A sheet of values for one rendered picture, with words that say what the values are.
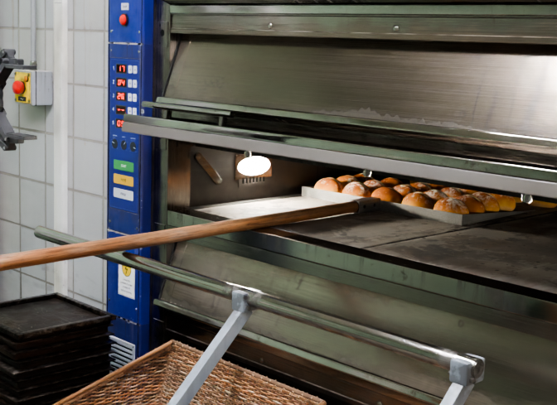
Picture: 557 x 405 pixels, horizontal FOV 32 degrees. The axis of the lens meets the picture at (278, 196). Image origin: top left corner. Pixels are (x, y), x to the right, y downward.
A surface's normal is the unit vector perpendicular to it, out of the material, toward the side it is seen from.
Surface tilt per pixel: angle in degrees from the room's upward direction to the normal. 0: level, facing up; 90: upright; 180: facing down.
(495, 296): 90
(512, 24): 90
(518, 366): 70
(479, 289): 90
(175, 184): 90
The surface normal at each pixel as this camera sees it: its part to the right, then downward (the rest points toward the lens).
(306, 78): -0.66, -0.26
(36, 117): -0.72, 0.08
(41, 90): 0.70, 0.14
